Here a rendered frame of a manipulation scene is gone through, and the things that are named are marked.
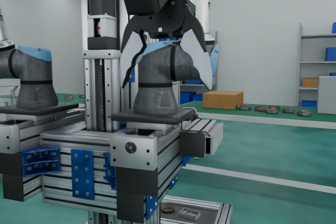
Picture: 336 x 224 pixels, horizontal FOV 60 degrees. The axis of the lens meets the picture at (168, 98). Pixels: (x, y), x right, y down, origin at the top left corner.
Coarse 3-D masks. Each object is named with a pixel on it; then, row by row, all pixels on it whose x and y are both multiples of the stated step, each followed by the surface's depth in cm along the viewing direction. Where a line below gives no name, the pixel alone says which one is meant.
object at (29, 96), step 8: (40, 80) 109; (48, 80) 112; (24, 88) 108; (32, 88) 108; (40, 88) 109; (48, 88) 112; (24, 96) 108; (32, 96) 108; (40, 96) 109; (48, 96) 111; (16, 104) 110; (24, 104) 107; (32, 104) 107; (40, 104) 108; (48, 104) 110; (56, 104) 114
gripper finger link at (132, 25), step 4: (132, 16) 45; (136, 16) 44; (132, 20) 45; (136, 20) 44; (128, 24) 45; (132, 24) 45; (136, 24) 45; (128, 28) 45; (132, 28) 45; (136, 28) 45; (140, 28) 44; (124, 32) 45; (128, 32) 45; (136, 32) 45; (140, 32) 45; (124, 36) 45; (128, 36) 45; (124, 40) 45; (124, 44) 46; (120, 52) 46
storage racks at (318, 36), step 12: (300, 24) 550; (216, 36) 674; (300, 36) 552; (312, 36) 556; (324, 36) 556; (300, 48) 557; (300, 60) 601; (216, 72) 686; (180, 84) 672; (192, 84) 659
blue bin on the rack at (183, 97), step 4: (180, 92) 679; (184, 92) 678; (188, 92) 678; (192, 92) 688; (180, 96) 680; (184, 96) 675; (188, 96) 670; (180, 100) 681; (184, 100) 676; (188, 100) 671; (180, 104) 682
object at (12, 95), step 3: (6, 84) 284; (9, 84) 287; (12, 84) 289; (15, 84) 292; (18, 84) 295; (15, 87) 296; (12, 90) 298; (0, 93) 303; (3, 93) 303; (6, 93) 303; (9, 93) 303; (12, 93) 299; (0, 96) 287; (3, 96) 289; (6, 96) 292; (9, 96) 295; (12, 96) 299; (12, 99) 299; (12, 102) 299
